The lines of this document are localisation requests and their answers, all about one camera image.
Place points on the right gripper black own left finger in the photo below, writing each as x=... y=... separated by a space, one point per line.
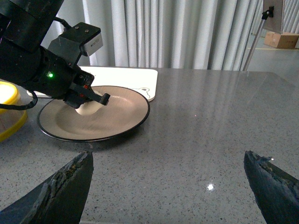
x=60 y=199

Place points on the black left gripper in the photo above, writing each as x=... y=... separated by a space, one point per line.
x=59 y=77

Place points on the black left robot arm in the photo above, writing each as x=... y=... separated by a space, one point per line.
x=40 y=52

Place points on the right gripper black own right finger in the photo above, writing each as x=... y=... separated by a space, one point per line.
x=276 y=192

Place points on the grey pleated curtain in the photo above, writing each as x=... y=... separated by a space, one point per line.
x=180 y=34

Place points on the yellow rimmed bamboo steamer basket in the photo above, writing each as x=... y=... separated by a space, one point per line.
x=10 y=120

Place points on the white steamed bun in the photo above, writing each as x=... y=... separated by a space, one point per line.
x=89 y=108

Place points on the metal tripod stand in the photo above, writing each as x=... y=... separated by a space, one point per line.
x=265 y=15

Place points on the white bear print tray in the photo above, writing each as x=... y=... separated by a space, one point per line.
x=143 y=81

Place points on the beige plate with black rim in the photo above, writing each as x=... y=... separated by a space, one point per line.
x=126 y=110

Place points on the cardboard boxes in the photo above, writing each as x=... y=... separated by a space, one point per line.
x=281 y=41

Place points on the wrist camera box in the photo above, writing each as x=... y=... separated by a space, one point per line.
x=81 y=40

